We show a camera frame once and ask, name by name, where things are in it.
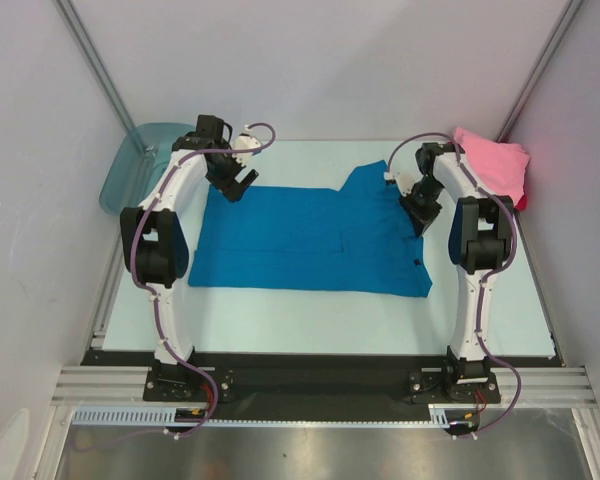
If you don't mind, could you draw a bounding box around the blue t-shirt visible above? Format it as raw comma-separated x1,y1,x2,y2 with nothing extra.
188,160,433,298

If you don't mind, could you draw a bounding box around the teal translucent plastic bin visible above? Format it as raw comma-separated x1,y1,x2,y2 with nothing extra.
99,122,194,216

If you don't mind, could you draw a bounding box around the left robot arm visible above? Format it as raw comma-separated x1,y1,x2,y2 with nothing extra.
119,115,276,400

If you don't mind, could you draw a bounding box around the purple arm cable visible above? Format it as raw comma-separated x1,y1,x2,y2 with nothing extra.
387,131,524,441
129,122,277,441

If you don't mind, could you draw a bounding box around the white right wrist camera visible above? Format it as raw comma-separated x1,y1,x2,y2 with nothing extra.
383,172,416,197

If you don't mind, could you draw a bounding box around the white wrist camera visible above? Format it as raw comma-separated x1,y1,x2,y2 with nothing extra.
233,126,262,166
383,172,416,197

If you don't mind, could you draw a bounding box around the aluminium frame post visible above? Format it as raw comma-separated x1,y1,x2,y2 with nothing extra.
52,0,136,133
495,0,587,142

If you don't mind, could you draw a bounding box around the right aluminium frame post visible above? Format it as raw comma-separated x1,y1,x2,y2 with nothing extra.
495,0,587,142

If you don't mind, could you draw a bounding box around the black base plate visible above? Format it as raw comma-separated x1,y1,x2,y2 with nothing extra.
79,350,563,423

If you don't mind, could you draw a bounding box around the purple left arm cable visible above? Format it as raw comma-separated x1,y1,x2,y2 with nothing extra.
129,122,277,441

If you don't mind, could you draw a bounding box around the pink folded t-shirt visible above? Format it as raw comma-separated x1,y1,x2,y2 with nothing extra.
453,127,531,206

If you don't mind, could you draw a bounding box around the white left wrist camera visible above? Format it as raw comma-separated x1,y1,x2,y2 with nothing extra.
233,126,262,166

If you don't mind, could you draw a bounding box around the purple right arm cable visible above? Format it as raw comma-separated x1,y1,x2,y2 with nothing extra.
387,131,524,441

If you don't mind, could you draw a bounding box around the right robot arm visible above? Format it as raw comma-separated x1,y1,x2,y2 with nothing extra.
394,142,517,401

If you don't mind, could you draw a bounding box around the white slotted cable duct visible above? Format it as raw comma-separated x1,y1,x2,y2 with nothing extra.
73,406,477,429

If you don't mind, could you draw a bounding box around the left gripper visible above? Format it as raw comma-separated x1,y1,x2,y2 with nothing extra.
206,140,258,203

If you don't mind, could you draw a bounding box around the aluminium front rail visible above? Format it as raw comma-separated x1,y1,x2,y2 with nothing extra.
51,366,597,409

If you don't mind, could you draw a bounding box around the left aluminium frame post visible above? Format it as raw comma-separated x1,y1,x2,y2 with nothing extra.
52,0,136,133

